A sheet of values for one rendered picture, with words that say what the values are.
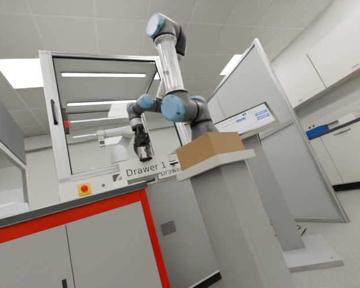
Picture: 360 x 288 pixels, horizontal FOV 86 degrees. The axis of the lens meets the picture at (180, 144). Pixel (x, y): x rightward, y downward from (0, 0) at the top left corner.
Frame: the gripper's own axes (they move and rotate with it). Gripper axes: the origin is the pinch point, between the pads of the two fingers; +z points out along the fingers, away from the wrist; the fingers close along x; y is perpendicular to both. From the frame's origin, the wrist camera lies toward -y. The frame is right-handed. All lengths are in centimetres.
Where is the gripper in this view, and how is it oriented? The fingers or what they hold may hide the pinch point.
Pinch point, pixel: (145, 160)
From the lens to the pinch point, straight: 114.1
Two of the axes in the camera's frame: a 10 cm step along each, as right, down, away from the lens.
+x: 8.7, -1.6, 4.7
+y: 4.0, -3.5, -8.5
